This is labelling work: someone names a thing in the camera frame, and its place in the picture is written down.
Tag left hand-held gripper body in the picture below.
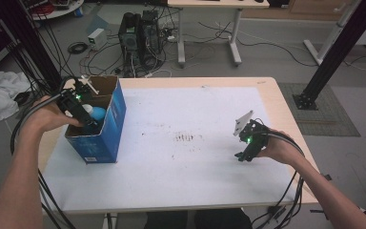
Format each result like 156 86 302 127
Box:
56 74 100 119

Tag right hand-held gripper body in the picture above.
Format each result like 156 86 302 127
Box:
233 110 271 156

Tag blue bottle with white cap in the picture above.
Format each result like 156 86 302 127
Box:
81 103 108 135

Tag blue cardboard box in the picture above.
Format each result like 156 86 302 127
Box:
64 75 128 165

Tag person's right hand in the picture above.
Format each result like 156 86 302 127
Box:
256 128 305 167

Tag person's left hand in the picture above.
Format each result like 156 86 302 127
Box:
20 94 84 136

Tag white table mat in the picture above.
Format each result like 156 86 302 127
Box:
42 86 296 214

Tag small white box device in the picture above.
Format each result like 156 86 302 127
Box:
87 28 108 52

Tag white crumpled cloth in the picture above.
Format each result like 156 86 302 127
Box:
0 69 32 126

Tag person's dark trousers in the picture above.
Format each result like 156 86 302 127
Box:
143 208 254 229

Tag grey floor mat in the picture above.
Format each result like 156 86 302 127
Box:
277 82 362 137

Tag black computer tower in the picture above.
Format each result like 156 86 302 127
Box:
140 10 162 63
117 11 143 66

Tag round white table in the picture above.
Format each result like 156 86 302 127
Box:
28 0 86 21

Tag white metal stand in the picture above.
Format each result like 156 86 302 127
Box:
303 0 358 67

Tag white-legged wooden desk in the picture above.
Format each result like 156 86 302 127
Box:
167 0 271 69

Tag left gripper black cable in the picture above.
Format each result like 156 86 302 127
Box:
9 75 79 229

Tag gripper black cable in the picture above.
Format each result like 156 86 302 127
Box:
251 131 307 229
9 75 79 229

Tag coiled black cable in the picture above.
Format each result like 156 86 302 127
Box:
67 41 90 54

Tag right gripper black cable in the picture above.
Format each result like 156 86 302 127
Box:
251 131 307 229

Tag black metal frame post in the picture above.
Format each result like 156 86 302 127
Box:
0 0 65 94
292 0 366 111

